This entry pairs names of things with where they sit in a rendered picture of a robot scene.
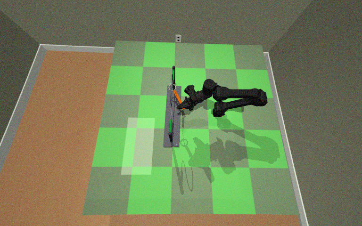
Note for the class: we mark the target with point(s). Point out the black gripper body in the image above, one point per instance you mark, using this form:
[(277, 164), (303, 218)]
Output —
[(195, 98)]

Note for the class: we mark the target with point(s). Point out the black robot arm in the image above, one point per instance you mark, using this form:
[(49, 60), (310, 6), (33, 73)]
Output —
[(256, 97)]

